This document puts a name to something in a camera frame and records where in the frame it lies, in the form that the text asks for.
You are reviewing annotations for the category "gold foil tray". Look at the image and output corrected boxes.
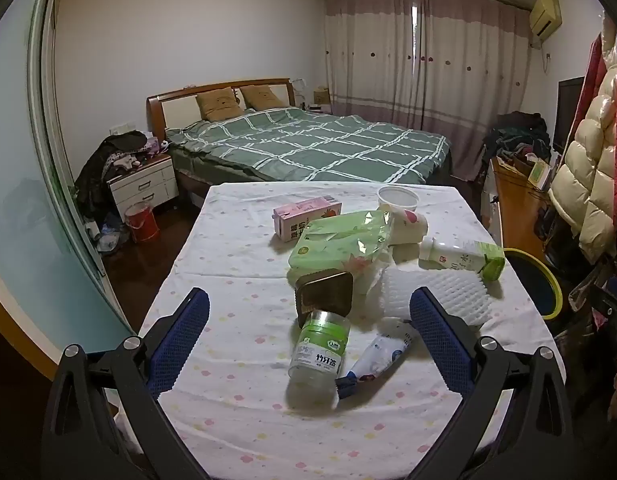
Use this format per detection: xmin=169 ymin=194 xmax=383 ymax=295
xmin=295 ymin=270 xmax=353 ymax=317

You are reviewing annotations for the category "clear plastic cup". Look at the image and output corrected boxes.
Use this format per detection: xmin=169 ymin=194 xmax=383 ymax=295
xmin=377 ymin=186 xmax=420 ymax=213

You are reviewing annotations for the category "brown pillow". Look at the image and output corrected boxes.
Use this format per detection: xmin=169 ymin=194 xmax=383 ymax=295
xmin=239 ymin=85 xmax=289 ymax=111
xmin=196 ymin=88 xmax=244 ymax=122

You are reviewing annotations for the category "white blue squeeze tube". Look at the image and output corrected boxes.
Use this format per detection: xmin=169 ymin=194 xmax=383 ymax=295
xmin=335 ymin=317 xmax=418 ymax=401

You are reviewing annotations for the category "red bucket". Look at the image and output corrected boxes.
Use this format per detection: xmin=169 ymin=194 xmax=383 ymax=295
xmin=124 ymin=201 xmax=160 ymax=244

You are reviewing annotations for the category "black television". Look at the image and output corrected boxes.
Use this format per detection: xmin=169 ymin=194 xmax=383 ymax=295
xmin=552 ymin=76 xmax=585 ymax=153

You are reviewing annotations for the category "small green box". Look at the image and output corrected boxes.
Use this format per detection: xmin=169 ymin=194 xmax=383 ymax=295
xmin=528 ymin=157 xmax=554 ymax=191

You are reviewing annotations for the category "wooden dresser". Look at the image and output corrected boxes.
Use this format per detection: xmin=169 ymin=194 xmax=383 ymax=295
xmin=491 ymin=156 xmax=549 ymax=261

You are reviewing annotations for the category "clear bottle green label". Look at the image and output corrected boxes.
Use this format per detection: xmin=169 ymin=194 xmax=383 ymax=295
xmin=287 ymin=310 xmax=351 ymax=408

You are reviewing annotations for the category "white bottle green label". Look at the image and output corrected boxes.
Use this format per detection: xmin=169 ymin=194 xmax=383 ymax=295
xmin=419 ymin=237 xmax=506 ymax=283

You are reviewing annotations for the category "white dotted tablecloth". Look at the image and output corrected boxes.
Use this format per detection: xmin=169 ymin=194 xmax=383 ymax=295
xmin=116 ymin=182 xmax=556 ymax=480

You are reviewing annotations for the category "yellow rimmed trash bin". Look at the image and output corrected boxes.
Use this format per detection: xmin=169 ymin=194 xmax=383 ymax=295
xmin=503 ymin=248 xmax=563 ymax=321

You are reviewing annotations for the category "mixed clothes pile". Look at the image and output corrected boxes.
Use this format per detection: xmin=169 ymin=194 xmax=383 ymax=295
xmin=483 ymin=111 xmax=551 ymax=163

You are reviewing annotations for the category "cream puffer jacket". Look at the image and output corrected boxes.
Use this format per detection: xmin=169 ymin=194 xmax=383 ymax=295
xmin=548 ymin=25 xmax=617 ymax=266

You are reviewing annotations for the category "pink white curtain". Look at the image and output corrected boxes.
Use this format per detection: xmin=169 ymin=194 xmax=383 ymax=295
xmin=315 ymin=0 xmax=534 ymax=181

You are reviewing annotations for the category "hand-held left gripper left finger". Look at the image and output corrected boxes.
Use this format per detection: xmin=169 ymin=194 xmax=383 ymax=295
xmin=41 ymin=287 xmax=212 ymax=480

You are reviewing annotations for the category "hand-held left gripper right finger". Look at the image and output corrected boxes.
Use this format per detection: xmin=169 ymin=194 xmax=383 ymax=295
xmin=409 ymin=286 xmax=574 ymax=480

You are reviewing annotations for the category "white foam fruit net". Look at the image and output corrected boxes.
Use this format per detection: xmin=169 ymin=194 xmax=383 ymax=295
xmin=381 ymin=267 xmax=491 ymax=326

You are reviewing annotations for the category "frosted glass sliding door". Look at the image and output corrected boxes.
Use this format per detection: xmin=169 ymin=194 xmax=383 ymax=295
xmin=0 ymin=0 xmax=139 ymax=361

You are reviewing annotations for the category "wall air conditioner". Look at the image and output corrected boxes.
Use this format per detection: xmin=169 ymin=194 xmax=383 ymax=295
xmin=529 ymin=0 xmax=563 ymax=38

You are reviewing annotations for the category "dark clothes pile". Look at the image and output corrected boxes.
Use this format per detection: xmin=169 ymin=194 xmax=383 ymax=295
xmin=74 ymin=130 xmax=149 ymax=221

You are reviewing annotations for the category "green checked duvet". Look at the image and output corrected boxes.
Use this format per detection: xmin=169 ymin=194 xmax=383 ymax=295
xmin=166 ymin=107 xmax=450 ymax=183

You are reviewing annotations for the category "wooden bed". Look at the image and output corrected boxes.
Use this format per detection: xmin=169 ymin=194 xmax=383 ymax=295
xmin=146 ymin=78 xmax=451 ymax=196

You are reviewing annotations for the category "white paper cup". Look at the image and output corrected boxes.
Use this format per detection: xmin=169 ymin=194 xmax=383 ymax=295
xmin=388 ymin=208 xmax=429 ymax=246

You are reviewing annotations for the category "green tissue pack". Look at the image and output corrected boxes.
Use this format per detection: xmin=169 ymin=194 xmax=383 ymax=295
xmin=288 ymin=210 xmax=396 ymax=286

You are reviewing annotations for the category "white nightstand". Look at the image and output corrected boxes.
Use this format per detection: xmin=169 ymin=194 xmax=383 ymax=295
xmin=108 ymin=152 xmax=179 ymax=221

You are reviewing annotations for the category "pink milk carton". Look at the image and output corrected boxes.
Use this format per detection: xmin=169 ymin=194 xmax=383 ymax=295
xmin=273 ymin=196 xmax=343 ymax=243

